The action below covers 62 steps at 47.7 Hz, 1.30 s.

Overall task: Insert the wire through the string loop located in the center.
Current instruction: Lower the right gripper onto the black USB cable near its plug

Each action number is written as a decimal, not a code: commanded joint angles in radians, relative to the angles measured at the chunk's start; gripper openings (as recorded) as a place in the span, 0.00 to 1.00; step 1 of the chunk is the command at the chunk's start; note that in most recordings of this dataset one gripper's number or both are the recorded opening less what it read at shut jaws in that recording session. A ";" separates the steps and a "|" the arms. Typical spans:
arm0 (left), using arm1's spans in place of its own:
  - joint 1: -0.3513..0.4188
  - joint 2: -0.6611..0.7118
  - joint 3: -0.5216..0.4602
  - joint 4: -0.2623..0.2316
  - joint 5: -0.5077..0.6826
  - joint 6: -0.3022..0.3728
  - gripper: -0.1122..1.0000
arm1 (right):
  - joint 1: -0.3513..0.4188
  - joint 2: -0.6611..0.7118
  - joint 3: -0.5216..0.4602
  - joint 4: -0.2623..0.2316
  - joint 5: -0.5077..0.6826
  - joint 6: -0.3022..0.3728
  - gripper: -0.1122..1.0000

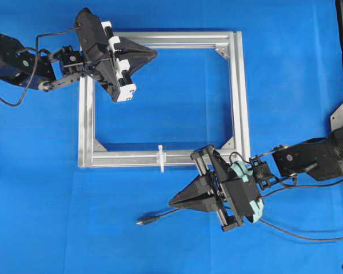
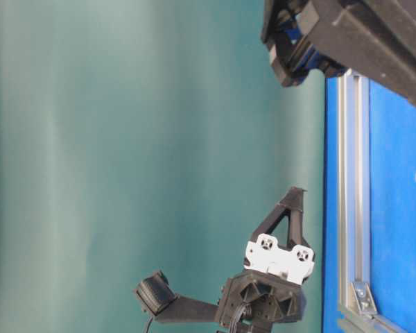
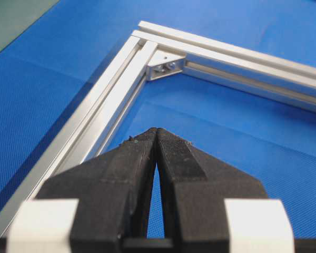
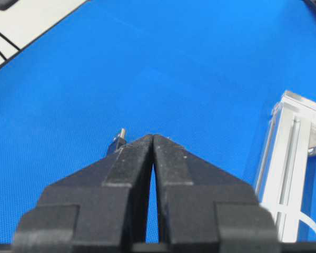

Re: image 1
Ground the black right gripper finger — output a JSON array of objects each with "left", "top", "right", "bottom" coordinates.
[
  {"left": 171, "top": 196, "right": 222, "bottom": 212},
  {"left": 168, "top": 171, "right": 217, "bottom": 206}
]

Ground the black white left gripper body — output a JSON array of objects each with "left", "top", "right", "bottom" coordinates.
[{"left": 74, "top": 7, "right": 137, "bottom": 102}]

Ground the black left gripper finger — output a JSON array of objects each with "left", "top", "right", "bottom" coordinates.
[
  {"left": 123, "top": 55, "right": 156, "bottom": 76},
  {"left": 119, "top": 37, "right": 157, "bottom": 57}
]

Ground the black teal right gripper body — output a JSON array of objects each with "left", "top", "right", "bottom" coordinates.
[{"left": 190, "top": 145, "right": 264, "bottom": 232}]

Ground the black wire with plug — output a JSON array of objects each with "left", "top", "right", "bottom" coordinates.
[{"left": 136, "top": 207, "right": 343, "bottom": 242}]

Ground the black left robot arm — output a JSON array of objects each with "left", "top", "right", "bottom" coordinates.
[{"left": 0, "top": 7, "right": 157, "bottom": 102}]

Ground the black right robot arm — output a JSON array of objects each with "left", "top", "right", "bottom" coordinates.
[{"left": 169, "top": 126, "right": 343, "bottom": 231}]

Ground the blue table cloth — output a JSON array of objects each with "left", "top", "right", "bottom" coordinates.
[{"left": 0, "top": 1, "right": 343, "bottom": 273}]

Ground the white string loop tie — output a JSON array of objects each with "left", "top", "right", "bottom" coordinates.
[{"left": 156, "top": 144, "right": 166, "bottom": 173}]

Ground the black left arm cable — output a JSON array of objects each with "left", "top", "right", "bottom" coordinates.
[{"left": 0, "top": 26, "right": 81, "bottom": 108}]

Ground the aluminium extrusion square frame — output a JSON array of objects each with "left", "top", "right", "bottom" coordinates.
[{"left": 78, "top": 31, "right": 250, "bottom": 168}]

